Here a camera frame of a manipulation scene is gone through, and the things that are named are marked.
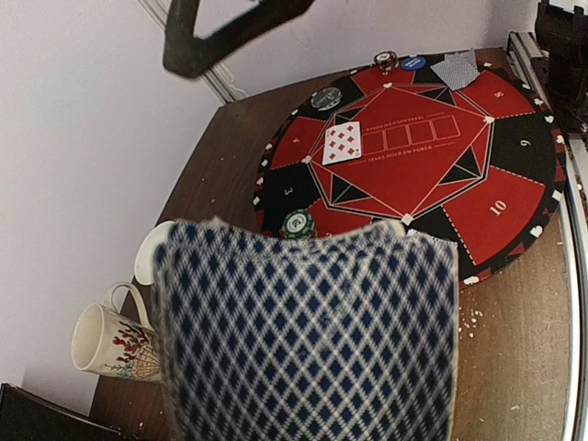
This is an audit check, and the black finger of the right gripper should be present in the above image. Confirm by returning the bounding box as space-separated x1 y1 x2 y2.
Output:
163 0 313 79

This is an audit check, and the black dealer button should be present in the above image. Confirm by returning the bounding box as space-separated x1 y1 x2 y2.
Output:
311 86 343 111

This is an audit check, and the nine of diamonds card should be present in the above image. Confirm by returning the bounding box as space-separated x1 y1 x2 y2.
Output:
322 121 362 165

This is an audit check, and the stack of poker chips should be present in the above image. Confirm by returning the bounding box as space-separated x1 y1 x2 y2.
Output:
373 51 399 75
280 209 317 240

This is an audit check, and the blue small blind button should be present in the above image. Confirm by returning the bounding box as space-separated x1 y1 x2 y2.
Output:
401 56 426 72

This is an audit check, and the dealt playing card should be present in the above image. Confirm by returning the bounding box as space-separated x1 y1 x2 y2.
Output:
445 49 479 77
431 60 480 91

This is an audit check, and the deck of playing cards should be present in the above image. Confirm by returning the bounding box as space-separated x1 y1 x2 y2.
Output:
152 219 458 440

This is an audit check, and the orange white ceramic bowl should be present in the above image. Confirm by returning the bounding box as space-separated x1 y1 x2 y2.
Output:
133 220 175 286

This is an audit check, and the red black poker mat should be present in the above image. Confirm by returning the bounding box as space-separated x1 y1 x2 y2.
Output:
253 55 566 285

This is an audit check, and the white floral ceramic mug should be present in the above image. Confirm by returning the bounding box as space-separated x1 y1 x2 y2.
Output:
71 282 162 383

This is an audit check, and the black poker chip case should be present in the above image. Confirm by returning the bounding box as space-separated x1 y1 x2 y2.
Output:
1 383 129 440

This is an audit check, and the right aluminium frame post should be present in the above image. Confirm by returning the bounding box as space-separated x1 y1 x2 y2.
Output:
139 0 248 104

